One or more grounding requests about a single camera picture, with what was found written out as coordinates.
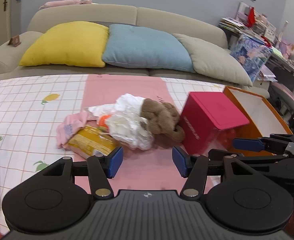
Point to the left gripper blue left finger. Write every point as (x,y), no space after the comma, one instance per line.
(101,168)

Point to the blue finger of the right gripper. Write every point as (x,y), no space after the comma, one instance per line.
(248,144)

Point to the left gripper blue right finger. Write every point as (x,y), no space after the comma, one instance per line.
(194,169)

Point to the yellow snack bag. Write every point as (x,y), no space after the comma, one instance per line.
(91,141)

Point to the orange crochet ball toy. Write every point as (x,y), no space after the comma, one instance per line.
(102,120)

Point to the white ruffled cloth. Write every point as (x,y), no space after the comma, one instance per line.
(125,125)

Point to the pink cloth with purple print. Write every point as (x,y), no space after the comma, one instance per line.
(70,126)

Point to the brown fluffy plush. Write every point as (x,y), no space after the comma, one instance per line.
(162,122)

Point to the orange cardboard box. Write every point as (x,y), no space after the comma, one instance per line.
(264,120)

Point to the pink mat with bottle print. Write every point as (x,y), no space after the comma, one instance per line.
(153,169)

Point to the red lidded storage box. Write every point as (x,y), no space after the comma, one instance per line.
(208,117)

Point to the pink grey desk chair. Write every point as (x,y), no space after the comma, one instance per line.
(282,99)

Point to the grey beige cushion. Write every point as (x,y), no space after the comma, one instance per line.
(213,61)

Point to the cluttered desk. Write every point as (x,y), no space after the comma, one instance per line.
(280,66)

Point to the checked fruit print tablecloth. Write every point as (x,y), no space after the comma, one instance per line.
(31,108)

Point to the stack of books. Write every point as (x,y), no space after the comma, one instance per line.
(231,25)

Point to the light blue cushion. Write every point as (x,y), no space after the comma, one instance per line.
(140,47)

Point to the yellow cushion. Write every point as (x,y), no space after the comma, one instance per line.
(77,43)

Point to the beige sofa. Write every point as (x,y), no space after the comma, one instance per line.
(108,14)

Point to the small wooden stand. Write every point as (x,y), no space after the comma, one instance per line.
(14,41)

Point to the pink plush on sofa back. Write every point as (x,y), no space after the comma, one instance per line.
(63,3)

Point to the door handle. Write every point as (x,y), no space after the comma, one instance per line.
(5,5)

